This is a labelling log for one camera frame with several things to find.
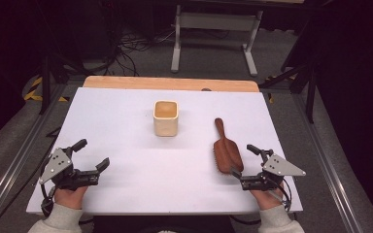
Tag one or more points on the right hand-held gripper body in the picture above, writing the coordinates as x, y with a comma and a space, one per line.
273, 170

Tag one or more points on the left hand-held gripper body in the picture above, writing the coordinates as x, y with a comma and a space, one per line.
60, 168

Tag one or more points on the brown wooden hairbrush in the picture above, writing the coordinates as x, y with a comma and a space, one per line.
228, 155

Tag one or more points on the square wooden cup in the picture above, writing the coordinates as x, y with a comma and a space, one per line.
165, 124

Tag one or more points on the person's right hand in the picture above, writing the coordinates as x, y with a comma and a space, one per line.
265, 199

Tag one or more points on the person's left hand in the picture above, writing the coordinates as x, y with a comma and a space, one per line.
71, 197

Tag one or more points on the yellow black hazard tape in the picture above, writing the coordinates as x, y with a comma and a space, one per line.
270, 97
32, 92

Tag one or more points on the white table board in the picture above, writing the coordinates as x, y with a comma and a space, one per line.
162, 174

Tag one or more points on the black metal stand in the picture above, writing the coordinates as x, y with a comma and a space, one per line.
311, 97
47, 84

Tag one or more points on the person's dark lap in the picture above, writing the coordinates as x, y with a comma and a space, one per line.
162, 225

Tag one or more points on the wooden table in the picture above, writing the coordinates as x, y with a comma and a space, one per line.
171, 83

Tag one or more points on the aluminium floor rail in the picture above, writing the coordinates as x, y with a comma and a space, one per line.
16, 161
330, 168

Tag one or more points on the grey metal table frame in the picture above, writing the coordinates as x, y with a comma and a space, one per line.
218, 22

